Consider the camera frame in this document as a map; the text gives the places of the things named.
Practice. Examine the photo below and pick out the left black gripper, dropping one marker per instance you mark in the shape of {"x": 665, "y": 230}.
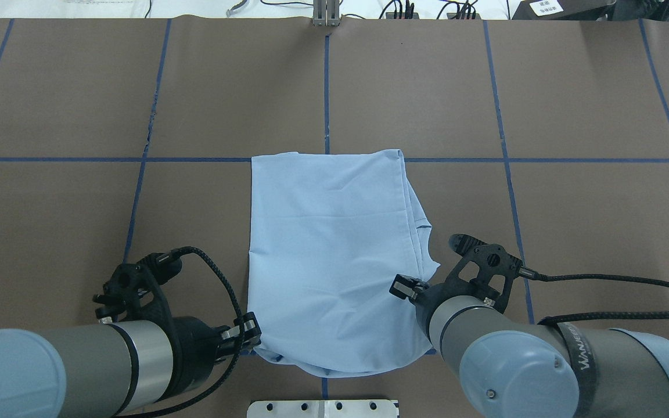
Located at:
{"x": 195, "y": 345}

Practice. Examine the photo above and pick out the aluminium frame post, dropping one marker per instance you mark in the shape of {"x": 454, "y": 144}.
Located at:
{"x": 326, "y": 13}

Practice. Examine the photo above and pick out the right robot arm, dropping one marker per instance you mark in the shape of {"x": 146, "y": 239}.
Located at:
{"x": 551, "y": 369}

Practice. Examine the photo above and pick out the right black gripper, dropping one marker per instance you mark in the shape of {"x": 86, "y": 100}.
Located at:
{"x": 423, "y": 302}

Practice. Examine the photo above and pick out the black box with label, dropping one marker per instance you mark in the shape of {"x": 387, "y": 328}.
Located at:
{"x": 562, "y": 10}

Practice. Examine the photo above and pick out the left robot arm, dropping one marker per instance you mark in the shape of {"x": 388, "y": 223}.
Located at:
{"x": 86, "y": 371}

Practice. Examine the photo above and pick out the light blue t-shirt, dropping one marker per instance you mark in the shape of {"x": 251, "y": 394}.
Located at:
{"x": 328, "y": 235}

